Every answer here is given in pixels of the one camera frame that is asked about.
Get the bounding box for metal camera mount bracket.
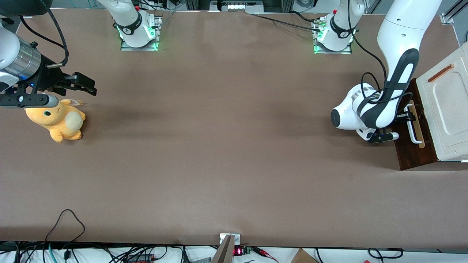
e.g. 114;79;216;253
211;233;241;263

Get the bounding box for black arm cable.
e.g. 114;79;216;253
20;9;70;69
347;0;412;106

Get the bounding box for cream white cabinet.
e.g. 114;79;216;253
416;41;468;163

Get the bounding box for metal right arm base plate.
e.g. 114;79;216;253
121;15;161;52

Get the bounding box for white drawer handle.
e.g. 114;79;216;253
407;104;422;144

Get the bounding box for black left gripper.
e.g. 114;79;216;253
396;103;418;127

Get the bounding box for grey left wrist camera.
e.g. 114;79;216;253
367;131;400;144

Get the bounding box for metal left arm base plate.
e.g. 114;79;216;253
313;22;352;54

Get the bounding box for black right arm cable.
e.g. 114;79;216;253
20;9;70;69

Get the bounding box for long black table cable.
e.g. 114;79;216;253
252;14;318;30

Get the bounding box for dark wood drawer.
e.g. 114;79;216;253
393;77;438;171

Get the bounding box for brown cardboard box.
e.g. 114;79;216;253
291;248;318;263

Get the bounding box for metal light fixture frame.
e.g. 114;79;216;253
210;0;264;12

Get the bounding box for yellow plush toy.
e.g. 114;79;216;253
24;98;87;144

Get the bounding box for tan handle backing plate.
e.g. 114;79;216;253
408;99;425;148

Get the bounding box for black looped cable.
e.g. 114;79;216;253
46;209;86;243

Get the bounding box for aluminium frame corner bracket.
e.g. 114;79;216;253
440;0;468;25

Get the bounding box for red and black probe wires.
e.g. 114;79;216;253
252;247;279;262

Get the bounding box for brown strip on cabinet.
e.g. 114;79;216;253
428;64;455;83

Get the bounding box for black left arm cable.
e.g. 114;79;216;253
347;0;412;106

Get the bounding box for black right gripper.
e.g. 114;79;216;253
16;55;98;96

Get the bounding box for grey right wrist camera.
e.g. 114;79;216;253
0;94;59;108

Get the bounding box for short black table cable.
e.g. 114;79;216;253
289;11;326;23

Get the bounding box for black coiled floor cable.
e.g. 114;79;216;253
367;248;404;260

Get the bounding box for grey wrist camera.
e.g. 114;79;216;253
0;94;59;108
367;131;400;144

